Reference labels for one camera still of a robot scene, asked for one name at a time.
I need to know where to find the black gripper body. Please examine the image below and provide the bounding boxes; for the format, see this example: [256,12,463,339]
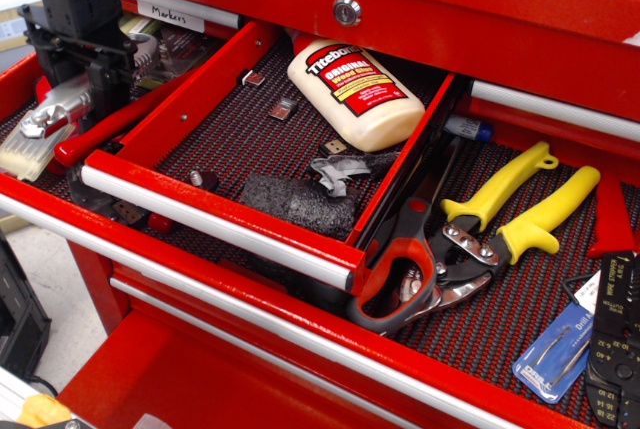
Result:
[19,0,136,62]

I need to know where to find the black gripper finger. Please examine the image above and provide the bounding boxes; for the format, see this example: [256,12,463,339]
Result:
[80,51,135,133]
[30,33,86,88]

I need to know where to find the green flat box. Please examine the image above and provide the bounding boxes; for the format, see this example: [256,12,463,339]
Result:
[119,12,162,35]

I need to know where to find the small open red drawer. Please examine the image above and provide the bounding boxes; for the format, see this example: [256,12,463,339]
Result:
[82,21,454,292]

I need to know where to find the wide open red drawer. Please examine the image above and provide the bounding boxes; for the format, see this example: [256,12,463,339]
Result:
[0,3,640,429]

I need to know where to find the dark blade package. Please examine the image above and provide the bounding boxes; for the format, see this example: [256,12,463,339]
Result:
[140,23,225,89]

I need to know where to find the white Markers label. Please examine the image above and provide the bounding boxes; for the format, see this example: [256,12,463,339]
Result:
[137,1,205,33]

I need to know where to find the clear plastic drill bit case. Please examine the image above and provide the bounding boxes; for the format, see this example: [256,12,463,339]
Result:
[1,124,75,182]

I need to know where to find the black knob with screw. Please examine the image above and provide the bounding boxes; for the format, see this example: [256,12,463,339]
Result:
[189,169,219,191]

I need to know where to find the small USB dongle upper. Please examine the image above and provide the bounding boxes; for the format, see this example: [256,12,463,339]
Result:
[237,69,266,87]

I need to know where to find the small usb dongle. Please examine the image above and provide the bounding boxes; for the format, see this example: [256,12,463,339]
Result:
[268,98,299,122]
[237,69,266,87]

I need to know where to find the small USB dongle middle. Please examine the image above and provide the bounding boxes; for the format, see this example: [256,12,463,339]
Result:
[268,98,299,122]

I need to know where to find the black USB stick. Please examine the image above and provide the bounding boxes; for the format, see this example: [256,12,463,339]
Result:
[319,139,348,157]

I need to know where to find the black grip tape piece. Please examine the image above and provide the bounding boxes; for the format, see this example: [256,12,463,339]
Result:
[240,174,360,240]

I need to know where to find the Titebond wood glue bottle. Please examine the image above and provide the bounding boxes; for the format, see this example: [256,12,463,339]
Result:
[287,29,425,152]

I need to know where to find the crumpled grey paper scrap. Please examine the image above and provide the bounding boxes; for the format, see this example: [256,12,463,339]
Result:
[310,151,400,198]

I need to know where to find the silver cabinet lock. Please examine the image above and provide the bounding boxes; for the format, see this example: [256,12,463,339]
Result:
[333,0,362,27]

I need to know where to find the red tool chest cabinet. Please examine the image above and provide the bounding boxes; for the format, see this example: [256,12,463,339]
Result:
[27,0,640,429]

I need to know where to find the black equipment case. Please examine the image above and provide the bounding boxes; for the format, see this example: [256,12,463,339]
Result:
[1,233,51,379]

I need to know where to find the blue capped marker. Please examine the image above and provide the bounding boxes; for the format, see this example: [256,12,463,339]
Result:
[444,115,493,143]

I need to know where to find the blue drill bit package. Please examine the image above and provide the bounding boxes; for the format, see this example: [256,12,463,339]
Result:
[512,272,600,405]

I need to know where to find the red plastic wedge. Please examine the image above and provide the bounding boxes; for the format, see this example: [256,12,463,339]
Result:
[587,171,636,259]

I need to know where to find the red handled pliers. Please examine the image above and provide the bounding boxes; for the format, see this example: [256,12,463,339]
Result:
[53,69,195,167]

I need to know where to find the red black handled scissors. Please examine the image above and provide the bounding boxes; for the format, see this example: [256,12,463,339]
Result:
[346,197,440,334]

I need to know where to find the yellow handled tin snips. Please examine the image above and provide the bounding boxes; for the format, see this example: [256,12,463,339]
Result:
[421,142,601,311]

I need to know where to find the black wire stripper tool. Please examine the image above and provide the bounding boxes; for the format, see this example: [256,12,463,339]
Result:
[585,251,639,428]

